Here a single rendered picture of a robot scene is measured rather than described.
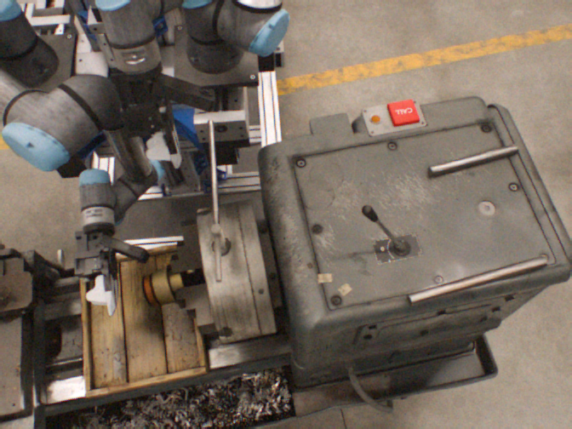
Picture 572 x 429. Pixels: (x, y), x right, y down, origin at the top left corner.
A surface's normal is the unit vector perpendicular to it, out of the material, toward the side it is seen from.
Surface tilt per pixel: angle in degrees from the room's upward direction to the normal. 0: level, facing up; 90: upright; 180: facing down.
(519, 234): 0
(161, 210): 0
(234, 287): 33
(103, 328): 0
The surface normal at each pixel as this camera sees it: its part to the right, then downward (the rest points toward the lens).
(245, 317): 0.16, 0.54
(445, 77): -0.02, -0.44
